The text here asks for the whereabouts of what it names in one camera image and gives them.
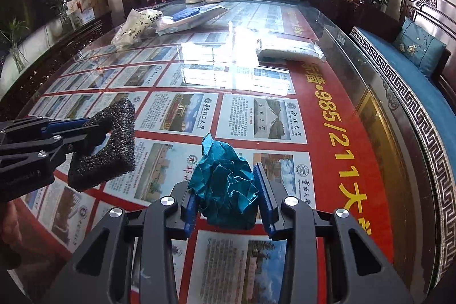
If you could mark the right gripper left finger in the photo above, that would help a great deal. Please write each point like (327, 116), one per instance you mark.
(189, 212)

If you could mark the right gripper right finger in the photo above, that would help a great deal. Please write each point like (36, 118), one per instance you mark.
(268, 206)

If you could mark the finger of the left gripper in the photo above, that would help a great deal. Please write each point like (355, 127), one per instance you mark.
(59, 127)

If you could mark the teal paper ball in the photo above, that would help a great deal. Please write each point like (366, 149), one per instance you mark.
(223, 184)

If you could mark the black foam square frame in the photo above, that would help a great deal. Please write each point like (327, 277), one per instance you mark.
(109, 149)

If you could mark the person's left hand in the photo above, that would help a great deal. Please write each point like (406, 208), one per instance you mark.
(9, 224)

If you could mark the bamboo plant in vase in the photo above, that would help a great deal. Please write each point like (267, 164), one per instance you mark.
(12, 34)

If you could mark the dark carved wooden table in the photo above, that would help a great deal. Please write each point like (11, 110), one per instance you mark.
(332, 133)

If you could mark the white crumpled plastic bag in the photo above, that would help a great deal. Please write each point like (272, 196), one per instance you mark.
(136, 23)

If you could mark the flat white plastic packet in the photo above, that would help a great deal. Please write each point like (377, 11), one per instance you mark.
(289, 49)

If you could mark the white and blue package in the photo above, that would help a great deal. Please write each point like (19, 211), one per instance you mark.
(188, 18)

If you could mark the blue sofa seat pad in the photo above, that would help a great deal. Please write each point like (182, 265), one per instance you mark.
(432, 118)

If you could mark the carved wooden long sofa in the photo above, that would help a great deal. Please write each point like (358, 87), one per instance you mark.
(437, 17)

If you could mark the blue cushion near end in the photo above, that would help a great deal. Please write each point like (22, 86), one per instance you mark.
(420, 47)

